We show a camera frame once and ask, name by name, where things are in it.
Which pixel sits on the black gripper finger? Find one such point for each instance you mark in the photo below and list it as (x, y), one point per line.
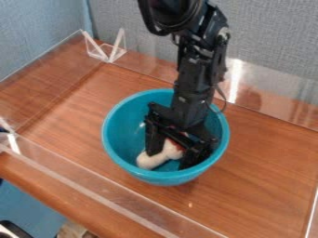
(195, 154)
(155, 138)

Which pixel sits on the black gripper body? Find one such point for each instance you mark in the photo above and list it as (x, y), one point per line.
(184, 115)

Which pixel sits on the white brown toy mushroom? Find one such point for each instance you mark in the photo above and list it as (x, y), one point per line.
(172, 152)

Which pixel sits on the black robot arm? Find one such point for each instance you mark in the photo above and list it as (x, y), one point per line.
(198, 28)

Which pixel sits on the blue plastic bowl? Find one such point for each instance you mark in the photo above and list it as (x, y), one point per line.
(123, 139)

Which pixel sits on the clear acrylic back panel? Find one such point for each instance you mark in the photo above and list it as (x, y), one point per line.
(282, 95)

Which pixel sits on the clear acrylic front panel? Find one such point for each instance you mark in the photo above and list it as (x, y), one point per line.
(108, 194)

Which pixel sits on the clear acrylic corner bracket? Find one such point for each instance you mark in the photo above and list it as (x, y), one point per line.
(106, 52)

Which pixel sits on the clear acrylic front bracket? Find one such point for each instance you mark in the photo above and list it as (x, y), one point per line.
(8, 136)

